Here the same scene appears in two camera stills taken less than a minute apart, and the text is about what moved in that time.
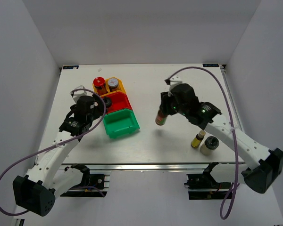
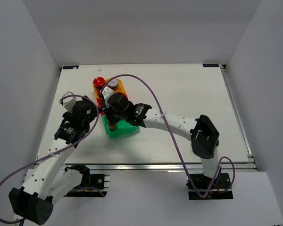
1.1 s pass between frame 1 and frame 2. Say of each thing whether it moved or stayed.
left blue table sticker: stayed
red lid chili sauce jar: stayed
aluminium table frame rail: stayed
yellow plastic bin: stayed
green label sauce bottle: moved
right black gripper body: moved
